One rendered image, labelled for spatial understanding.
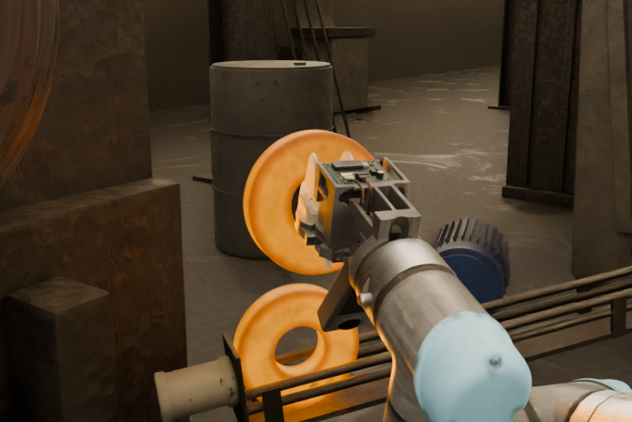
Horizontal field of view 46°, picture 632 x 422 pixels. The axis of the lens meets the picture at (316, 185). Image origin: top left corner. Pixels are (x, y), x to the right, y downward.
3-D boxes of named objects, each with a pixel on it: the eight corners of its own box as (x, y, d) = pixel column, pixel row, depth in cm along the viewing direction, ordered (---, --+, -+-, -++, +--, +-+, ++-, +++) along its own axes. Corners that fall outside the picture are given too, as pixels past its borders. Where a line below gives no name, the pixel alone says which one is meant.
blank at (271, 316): (283, 422, 93) (291, 435, 90) (204, 343, 88) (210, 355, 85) (373, 338, 95) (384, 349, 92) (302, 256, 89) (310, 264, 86)
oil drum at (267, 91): (188, 245, 361) (181, 61, 341) (265, 219, 408) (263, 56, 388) (283, 270, 327) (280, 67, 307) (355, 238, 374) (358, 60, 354)
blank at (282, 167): (231, 141, 76) (239, 145, 73) (368, 117, 81) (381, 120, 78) (251, 282, 80) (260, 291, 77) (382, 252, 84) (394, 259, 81)
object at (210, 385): (158, 409, 89) (150, 365, 87) (230, 390, 91) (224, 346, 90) (165, 435, 83) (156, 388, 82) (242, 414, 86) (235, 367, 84)
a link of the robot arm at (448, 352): (423, 466, 49) (446, 366, 45) (362, 358, 58) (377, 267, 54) (525, 445, 51) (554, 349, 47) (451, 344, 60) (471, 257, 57)
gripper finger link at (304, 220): (329, 190, 75) (360, 233, 68) (327, 205, 76) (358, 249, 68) (285, 193, 73) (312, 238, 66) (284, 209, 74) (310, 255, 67)
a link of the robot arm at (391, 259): (451, 336, 60) (359, 350, 58) (427, 303, 64) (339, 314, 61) (468, 257, 57) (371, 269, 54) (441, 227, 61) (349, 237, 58)
